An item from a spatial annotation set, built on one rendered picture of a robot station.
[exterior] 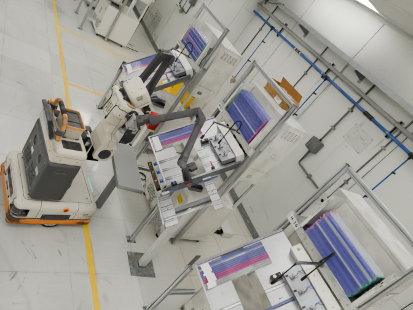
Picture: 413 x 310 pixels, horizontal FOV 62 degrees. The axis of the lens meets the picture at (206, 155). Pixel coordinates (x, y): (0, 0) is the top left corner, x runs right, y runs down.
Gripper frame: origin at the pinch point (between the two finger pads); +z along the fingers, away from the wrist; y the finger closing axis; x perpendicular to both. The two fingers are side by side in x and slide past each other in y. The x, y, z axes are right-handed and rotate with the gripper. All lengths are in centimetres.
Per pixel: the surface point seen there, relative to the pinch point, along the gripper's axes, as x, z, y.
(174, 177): 9.3, 10.9, 24.0
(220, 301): 5, 18, -92
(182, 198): 8, 43, 25
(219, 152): -36.1, 5.9, 33.2
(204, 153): -23.8, 11.0, 42.5
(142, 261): 59, 61, -15
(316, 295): -55, 14, -111
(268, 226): -89, 177, 48
